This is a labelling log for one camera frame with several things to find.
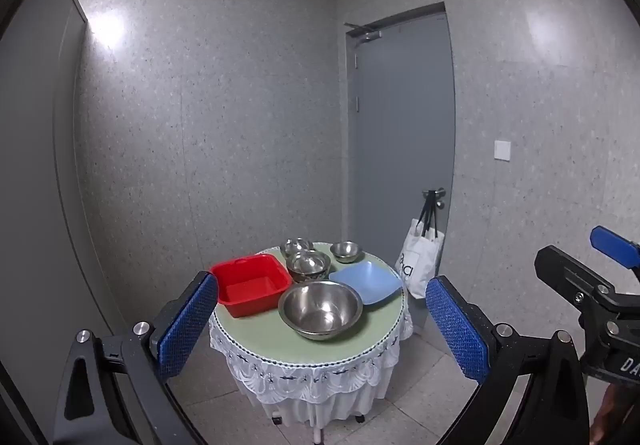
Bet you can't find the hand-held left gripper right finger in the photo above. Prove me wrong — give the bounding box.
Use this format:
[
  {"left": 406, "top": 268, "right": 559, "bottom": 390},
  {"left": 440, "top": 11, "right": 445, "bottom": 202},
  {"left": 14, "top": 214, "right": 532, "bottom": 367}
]
[{"left": 425, "top": 276, "right": 591, "bottom": 445}]

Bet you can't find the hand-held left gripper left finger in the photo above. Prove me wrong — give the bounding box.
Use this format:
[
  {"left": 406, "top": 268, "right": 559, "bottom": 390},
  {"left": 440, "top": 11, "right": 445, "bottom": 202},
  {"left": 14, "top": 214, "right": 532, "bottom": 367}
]
[{"left": 52, "top": 271, "right": 221, "bottom": 445}]

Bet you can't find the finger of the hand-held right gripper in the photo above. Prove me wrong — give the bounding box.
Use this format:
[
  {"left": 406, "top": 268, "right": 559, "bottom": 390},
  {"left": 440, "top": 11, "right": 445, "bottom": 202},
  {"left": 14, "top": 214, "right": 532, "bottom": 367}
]
[
  {"left": 534, "top": 246, "right": 616, "bottom": 306},
  {"left": 590, "top": 225, "right": 640, "bottom": 282}
]

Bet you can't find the red square plastic basin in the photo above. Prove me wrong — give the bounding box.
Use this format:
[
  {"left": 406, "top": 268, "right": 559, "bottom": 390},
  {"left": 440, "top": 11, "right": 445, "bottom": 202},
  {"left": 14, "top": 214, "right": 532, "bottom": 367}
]
[{"left": 209, "top": 254, "right": 294, "bottom": 319}]

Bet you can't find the blue square plate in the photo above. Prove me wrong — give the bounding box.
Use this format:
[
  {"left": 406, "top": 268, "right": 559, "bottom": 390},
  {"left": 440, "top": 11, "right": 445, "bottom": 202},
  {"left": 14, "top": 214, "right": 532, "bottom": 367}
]
[{"left": 328, "top": 260, "right": 403, "bottom": 307}]

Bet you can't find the large steel bowl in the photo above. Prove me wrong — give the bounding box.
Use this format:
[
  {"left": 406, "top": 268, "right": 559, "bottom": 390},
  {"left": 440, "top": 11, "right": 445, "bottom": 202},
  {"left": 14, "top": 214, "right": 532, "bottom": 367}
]
[{"left": 278, "top": 282, "right": 364, "bottom": 341}]

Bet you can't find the small steel bowl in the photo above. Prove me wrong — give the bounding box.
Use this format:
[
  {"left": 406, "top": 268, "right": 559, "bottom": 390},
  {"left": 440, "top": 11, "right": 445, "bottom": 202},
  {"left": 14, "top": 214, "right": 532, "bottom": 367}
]
[
  {"left": 280, "top": 238, "right": 315, "bottom": 260},
  {"left": 329, "top": 241, "right": 363, "bottom": 263}
]

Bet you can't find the medium steel bowl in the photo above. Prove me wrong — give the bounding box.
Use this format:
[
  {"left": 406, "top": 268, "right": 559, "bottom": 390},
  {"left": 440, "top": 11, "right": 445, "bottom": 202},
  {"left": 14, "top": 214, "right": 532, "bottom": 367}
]
[{"left": 286, "top": 250, "right": 332, "bottom": 284}]

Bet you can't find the person's right forearm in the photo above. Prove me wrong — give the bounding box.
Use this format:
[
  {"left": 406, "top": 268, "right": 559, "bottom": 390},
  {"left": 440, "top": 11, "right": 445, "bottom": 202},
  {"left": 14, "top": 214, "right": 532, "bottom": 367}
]
[{"left": 589, "top": 382, "right": 623, "bottom": 445}]

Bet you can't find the white tote bag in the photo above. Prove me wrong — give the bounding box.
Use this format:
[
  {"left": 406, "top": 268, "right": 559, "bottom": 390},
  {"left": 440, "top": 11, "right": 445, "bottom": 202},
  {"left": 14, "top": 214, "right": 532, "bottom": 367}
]
[{"left": 395, "top": 190, "right": 446, "bottom": 300}]

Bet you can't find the green tablecloth with white lace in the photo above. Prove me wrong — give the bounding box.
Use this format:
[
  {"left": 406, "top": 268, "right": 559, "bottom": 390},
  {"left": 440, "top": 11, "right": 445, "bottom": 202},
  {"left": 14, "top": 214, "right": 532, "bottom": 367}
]
[{"left": 208, "top": 241, "right": 415, "bottom": 418}]

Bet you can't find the white table base with wheels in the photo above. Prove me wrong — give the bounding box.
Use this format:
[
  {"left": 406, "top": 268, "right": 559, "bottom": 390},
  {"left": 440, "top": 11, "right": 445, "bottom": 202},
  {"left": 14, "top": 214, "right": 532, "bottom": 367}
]
[{"left": 270, "top": 405, "right": 368, "bottom": 445}]

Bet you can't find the grey door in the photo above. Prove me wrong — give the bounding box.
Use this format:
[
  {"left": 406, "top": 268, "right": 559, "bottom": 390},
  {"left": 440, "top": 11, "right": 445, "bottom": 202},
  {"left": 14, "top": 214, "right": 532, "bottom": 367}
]
[{"left": 345, "top": 2, "right": 457, "bottom": 326}]

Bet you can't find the grey cabinet panel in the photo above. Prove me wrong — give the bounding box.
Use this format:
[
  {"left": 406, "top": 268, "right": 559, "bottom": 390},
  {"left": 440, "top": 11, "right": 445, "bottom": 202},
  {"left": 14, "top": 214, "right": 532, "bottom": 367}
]
[{"left": 0, "top": 0, "right": 113, "bottom": 426}]

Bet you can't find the metal door closer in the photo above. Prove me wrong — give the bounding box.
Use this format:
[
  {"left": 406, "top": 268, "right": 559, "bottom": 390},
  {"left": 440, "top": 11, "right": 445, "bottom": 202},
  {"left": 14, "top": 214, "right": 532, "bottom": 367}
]
[{"left": 345, "top": 22, "right": 383, "bottom": 42}]

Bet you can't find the metal door handle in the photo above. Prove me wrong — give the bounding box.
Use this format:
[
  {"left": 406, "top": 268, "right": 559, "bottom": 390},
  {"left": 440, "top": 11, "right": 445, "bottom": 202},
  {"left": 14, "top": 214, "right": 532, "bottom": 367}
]
[{"left": 422, "top": 187, "right": 447, "bottom": 210}]

